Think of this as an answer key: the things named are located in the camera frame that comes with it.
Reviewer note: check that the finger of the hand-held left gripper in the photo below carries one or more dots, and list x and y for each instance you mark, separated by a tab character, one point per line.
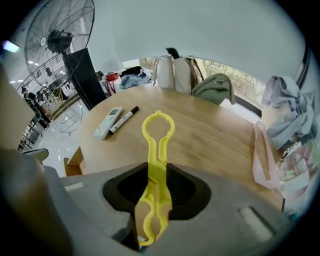
35	153

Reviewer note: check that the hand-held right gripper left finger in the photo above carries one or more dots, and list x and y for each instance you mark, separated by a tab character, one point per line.
87	192

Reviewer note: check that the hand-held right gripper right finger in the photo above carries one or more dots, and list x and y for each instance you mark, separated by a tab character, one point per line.
225	225

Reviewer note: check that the white remote control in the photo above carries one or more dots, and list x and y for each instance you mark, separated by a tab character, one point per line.
107	123

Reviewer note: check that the yellow plastic tongs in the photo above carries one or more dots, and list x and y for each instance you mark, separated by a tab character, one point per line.
156	150

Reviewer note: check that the white marker with black cap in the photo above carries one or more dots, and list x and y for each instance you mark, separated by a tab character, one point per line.
123	120

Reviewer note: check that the oval wooden coffee table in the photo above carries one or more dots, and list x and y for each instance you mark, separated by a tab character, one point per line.
200	130

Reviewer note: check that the pink transparent tote bag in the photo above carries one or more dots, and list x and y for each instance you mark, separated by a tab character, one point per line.
262	160

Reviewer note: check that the black tall cabinet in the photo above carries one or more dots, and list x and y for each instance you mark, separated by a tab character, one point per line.
87	80

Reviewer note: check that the red bag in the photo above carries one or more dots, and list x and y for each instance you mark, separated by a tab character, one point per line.
112	77

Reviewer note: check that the ceiling light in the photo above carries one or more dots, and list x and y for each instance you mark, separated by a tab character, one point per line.
11	46

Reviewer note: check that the blue denim clothes pile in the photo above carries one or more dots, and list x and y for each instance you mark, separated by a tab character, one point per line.
135	80

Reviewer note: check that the black garment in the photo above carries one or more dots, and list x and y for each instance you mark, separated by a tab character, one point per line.
131	70

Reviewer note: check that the light blue crumpled garment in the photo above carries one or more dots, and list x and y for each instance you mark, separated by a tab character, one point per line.
287	112

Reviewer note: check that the olive green bag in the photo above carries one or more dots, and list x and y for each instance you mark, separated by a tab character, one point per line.
215	88

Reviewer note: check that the grey roller blind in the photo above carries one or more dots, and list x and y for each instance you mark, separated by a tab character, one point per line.
200	30

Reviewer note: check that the black pedestal fan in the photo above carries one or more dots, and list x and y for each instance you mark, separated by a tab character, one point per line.
58	40

